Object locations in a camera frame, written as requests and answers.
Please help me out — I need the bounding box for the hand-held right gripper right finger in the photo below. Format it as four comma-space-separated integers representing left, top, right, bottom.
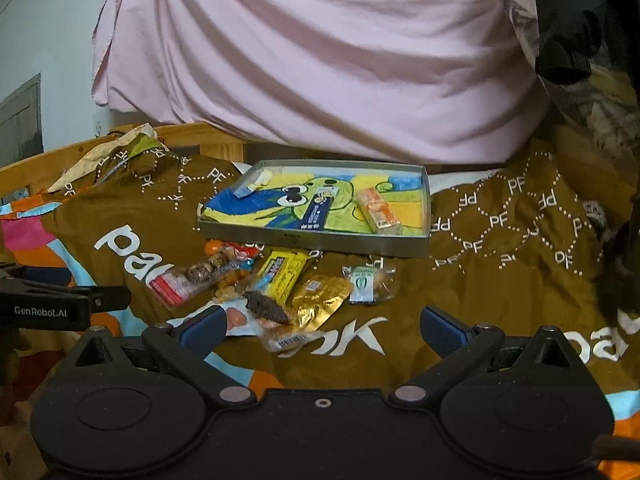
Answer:
390, 305, 587, 407

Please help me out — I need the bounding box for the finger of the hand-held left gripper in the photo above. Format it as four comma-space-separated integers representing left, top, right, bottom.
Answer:
90, 286, 132, 312

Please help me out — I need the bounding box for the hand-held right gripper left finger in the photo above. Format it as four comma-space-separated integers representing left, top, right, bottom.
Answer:
62, 305, 257, 408

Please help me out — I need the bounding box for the red clear nugget packet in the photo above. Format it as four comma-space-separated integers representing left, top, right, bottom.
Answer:
149, 242, 262, 309

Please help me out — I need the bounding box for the green label pastry packet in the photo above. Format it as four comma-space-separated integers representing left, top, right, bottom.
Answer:
342, 264, 398, 306

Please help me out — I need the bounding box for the yellow snack bar packet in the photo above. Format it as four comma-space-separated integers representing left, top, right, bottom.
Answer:
250, 249, 311, 306

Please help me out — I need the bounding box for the gold foil packet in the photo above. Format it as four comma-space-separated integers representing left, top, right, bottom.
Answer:
290, 274, 353, 333

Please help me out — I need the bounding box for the grey metal tray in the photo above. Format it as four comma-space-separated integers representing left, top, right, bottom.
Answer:
196, 159, 431, 259

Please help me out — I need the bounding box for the orange ball snack packet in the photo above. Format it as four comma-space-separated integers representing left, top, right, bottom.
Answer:
204, 240, 251, 302

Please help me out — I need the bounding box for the dark brown snack packet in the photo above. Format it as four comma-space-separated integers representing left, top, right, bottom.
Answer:
242, 290, 326, 353

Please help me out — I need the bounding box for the brown printed blanket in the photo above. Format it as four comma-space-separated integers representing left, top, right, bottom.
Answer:
0, 135, 640, 480

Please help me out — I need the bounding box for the crumpled cream cloth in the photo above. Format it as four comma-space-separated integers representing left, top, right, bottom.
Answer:
60, 122, 171, 193

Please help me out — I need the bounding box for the blue stick packet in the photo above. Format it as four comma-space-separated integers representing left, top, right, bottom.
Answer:
299, 186, 341, 233

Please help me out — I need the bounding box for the dark cloth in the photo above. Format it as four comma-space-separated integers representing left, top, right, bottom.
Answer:
595, 195, 640, 326

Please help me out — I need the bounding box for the pink cloth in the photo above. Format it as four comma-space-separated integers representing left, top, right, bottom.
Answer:
90, 0, 551, 165

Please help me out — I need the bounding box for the floral cloth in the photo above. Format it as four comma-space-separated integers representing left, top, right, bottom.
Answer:
485, 0, 640, 161

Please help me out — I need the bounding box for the black garment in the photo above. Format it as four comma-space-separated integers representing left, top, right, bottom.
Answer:
530, 0, 640, 86

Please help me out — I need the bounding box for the grey wall frame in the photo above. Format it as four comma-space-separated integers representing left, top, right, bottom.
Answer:
0, 72, 43, 168

